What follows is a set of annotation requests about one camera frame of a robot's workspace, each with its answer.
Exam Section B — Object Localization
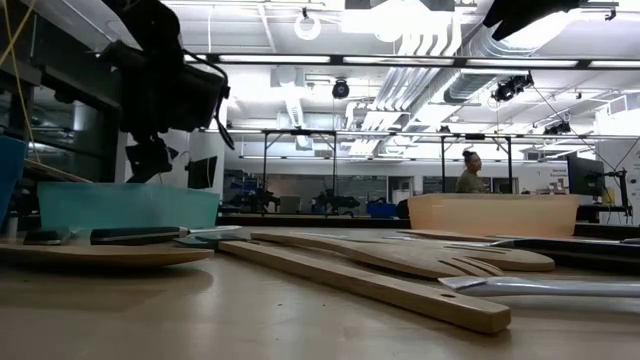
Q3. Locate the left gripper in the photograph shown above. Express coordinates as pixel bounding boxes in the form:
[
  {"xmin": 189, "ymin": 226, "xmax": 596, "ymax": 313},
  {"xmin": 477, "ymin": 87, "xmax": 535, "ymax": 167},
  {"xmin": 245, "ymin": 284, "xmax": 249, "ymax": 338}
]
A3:
[{"xmin": 119, "ymin": 47, "xmax": 186, "ymax": 184}]

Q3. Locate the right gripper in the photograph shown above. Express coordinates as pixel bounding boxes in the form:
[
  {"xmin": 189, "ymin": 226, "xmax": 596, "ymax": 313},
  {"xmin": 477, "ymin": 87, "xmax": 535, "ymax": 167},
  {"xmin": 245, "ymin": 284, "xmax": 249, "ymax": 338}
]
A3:
[{"xmin": 483, "ymin": 0, "xmax": 582, "ymax": 41}]

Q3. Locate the black oval spatula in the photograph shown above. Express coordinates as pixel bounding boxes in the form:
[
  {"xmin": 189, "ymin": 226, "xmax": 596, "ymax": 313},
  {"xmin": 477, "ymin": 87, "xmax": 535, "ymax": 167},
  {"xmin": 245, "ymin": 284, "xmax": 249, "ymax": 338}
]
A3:
[{"xmin": 21, "ymin": 228, "xmax": 72, "ymax": 247}]

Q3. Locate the plain wooden spatula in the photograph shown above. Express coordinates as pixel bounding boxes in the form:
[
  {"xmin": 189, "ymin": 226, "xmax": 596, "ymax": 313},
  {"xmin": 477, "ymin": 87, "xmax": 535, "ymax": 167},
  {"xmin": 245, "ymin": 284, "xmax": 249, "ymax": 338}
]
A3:
[{"xmin": 397, "ymin": 228, "xmax": 501, "ymax": 244}]

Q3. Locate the wooden spatula with long slots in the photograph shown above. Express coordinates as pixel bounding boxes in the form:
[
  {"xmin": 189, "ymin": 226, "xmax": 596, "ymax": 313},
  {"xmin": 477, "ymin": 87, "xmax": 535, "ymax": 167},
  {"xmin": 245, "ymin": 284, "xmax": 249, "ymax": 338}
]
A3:
[{"xmin": 259, "ymin": 227, "xmax": 557, "ymax": 274}]

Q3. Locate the long wooden spoon handle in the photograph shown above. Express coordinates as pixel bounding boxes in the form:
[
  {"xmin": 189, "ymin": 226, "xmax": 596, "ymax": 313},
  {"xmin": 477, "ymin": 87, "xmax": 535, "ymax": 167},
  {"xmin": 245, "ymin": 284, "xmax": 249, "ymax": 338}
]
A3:
[{"xmin": 173, "ymin": 232, "xmax": 513, "ymax": 335}]

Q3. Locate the teal translucent plastic bin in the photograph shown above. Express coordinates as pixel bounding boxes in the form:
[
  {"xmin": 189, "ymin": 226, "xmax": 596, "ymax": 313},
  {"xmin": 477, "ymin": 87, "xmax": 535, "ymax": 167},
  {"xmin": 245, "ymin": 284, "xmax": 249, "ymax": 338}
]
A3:
[{"xmin": 37, "ymin": 181, "xmax": 222, "ymax": 232}]

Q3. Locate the black background robot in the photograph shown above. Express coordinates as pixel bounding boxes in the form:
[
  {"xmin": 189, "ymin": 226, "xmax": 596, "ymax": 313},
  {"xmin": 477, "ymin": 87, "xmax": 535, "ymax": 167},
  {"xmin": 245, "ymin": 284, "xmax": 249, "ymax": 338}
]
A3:
[
  {"xmin": 234, "ymin": 185, "xmax": 282, "ymax": 215},
  {"xmin": 312, "ymin": 187, "xmax": 362, "ymax": 217}
]

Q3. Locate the blue plastic bin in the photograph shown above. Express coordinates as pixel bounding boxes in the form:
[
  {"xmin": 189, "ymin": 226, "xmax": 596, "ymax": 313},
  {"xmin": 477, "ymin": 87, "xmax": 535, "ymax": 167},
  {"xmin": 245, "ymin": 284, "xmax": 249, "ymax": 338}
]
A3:
[{"xmin": 0, "ymin": 134, "xmax": 30, "ymax": 227}]

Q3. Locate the person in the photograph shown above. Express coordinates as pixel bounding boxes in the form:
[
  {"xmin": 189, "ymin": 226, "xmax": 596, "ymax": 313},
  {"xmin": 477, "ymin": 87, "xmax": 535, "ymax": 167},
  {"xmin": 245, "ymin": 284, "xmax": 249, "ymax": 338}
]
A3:
[{"xmin": 453, "ymin": 148, "xmax": 485, "ymax": 195}]

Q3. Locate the black monitor on stand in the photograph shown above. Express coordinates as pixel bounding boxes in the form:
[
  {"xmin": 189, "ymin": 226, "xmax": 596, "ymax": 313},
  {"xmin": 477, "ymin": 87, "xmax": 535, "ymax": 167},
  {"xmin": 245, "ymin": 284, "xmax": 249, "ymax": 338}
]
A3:
[{"xmin": 566, "ymin": 151, "xmax": 632, "ymax": 209}]

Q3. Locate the black overhead light bar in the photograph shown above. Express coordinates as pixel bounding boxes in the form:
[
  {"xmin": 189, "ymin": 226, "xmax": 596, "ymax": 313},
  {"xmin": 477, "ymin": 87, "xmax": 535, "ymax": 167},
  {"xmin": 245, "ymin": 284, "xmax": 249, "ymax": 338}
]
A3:
[{"xmin": 182, "ymin": 51, "xmax": 640, "ymax": 71}]

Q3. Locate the orange translucent plastic bin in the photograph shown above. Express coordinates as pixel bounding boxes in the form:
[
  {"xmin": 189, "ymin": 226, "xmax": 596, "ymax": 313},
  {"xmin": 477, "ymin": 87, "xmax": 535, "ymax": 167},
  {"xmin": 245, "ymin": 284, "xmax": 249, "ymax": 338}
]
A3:
[{"xmin": 406, "ymin": 192, "xmax": 581, "ymax": 239}]

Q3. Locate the black desk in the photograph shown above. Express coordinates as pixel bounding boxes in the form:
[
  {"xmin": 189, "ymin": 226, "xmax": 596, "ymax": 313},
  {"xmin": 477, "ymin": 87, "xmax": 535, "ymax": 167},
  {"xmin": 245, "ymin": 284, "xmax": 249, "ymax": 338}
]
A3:
[{"xmin": 574, "ymin": 203, "xmax": 634, "ymax": 225}]

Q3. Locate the blue crate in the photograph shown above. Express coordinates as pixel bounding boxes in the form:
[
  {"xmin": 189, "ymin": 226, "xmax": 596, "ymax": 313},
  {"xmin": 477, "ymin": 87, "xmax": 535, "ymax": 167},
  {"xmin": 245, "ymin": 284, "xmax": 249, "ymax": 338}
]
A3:
[{"xmin": 366, "ymin": 197, "xmax": 400, "ymax": 219}]

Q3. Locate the wooden spatula with short slots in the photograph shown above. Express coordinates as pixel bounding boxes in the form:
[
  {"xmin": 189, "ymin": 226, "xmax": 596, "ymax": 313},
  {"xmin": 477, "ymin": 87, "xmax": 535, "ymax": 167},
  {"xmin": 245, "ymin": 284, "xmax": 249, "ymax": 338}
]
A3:
[{"xmin": 249, "ymin": 228, "xmax": 506, "ymax": 280}]

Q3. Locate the black rig camera cluster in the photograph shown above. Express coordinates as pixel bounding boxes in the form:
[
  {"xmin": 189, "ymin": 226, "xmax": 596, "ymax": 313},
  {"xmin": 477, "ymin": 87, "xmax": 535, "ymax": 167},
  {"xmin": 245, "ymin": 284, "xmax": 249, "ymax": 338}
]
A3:
[{"xmin": 491, "ymin": 72, "xmax": 535, "ymax": 104}]

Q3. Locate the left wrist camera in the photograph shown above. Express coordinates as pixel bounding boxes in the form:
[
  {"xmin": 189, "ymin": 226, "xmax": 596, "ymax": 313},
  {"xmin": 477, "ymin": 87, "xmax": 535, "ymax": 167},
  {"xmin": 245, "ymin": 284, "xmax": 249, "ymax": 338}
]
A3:
[{"xmin": 182, "ymin": 64, "xmax": 231, "ymax": 132}]

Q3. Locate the small black rig camera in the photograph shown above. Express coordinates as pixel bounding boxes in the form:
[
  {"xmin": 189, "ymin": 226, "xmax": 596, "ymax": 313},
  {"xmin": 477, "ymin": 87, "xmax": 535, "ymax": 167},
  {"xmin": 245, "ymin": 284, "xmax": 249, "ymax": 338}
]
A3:
[{"xmin": 543, "ymin": 119, "xmax": 573, "ymax": 136}]

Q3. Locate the black station frame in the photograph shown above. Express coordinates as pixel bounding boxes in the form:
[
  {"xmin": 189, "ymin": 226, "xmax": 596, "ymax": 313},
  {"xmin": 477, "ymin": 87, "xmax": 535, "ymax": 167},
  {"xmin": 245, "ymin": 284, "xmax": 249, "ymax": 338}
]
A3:
[
  {"xmin": 439, "ymin": 133, "xmax": 515, "ymax": 195},
  {"xmin": 261, "ymin": 128, "xmax": 339, "ymax": 217}
]

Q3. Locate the yellow cable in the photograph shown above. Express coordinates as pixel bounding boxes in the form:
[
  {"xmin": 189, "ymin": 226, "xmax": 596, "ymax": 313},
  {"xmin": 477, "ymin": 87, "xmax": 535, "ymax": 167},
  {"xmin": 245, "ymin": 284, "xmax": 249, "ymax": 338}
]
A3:
[{"xmin": 0, "ymin": 0, "xmax": 64, "ymax": 216}]

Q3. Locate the black table frame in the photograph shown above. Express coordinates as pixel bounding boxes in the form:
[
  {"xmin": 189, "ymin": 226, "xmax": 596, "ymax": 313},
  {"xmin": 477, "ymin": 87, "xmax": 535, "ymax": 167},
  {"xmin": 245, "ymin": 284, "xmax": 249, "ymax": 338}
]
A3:
[{"xmin": 215, "ymin": 213, "xmax": 640, "ymax": 240}]

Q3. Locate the white ring lamp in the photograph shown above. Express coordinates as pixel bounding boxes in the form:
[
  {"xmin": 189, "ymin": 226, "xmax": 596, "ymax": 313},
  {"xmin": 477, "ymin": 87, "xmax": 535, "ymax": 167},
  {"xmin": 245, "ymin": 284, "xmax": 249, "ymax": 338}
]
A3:
[{"xmin": 293, "ymin": 11, "xmax": 323, "ymax": 43}]

